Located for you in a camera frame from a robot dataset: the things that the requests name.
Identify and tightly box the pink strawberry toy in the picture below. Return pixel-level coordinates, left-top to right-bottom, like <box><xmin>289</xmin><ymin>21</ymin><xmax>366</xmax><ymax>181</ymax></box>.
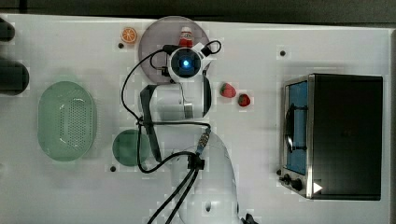
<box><xmin>219</xmin><ymin>83</ymin><xmax>236</xmax><ymax>98</ymax></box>

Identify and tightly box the green oval colander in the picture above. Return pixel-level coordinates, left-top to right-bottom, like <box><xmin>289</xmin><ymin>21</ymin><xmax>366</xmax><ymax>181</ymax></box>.
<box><xmin>37</xmin><ymin>81</ymin><xmax>97</xmax><ymax>161</ymax></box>

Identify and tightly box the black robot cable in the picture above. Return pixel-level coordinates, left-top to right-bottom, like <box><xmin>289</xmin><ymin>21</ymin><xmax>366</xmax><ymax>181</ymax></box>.
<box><xmin>120</xmin><ymin>39</ymin><xmax>222</xmax><ymax>224</ymax></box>

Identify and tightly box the orange slice toy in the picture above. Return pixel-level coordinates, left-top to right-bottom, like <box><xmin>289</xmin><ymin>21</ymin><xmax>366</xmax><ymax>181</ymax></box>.
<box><xmin>120</xmin><ymin>27</ymin><xmax>137</xmax><ymax>44</ymax></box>

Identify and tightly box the grey round plate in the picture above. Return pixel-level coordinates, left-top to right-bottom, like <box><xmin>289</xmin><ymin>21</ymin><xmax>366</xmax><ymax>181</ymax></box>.
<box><xmin>137</xmin><ymin>16</ymin><xmax>212</xmax><ymax>85</ymax></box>

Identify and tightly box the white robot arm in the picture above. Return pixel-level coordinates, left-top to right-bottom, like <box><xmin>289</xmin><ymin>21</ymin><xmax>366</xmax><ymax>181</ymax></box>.
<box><xmin>139</xmin><ymin>43</ymin><xmax>243</xmax><ymax>224</ymax></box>

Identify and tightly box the red strawberry toy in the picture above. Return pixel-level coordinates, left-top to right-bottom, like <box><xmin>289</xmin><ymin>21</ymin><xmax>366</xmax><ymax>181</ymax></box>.
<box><xmin>238</xmin><ymin>93</ymin><xmax>251</xmax><ymax>107</ymax></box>

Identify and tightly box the silver toaster oven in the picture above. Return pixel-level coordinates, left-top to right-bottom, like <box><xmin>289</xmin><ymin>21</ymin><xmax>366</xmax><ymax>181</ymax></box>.
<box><xmin>276</xmin><ymin>73</ymin><xmax>383</xmax><ymax>201</ymax></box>

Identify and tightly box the red ketchup bottle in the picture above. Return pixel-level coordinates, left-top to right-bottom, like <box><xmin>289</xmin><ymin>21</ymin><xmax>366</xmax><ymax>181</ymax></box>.
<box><xmin>178</xmin><ymin>27</ymin><xmax>193</xmax><ymax>48</ymax></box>

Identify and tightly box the green metal cup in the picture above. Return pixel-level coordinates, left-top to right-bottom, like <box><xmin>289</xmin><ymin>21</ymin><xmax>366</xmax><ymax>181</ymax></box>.
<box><xmin>112</xmin><ymin>130</ymin><xmax>150</xmax><ymax>166</ymax></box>

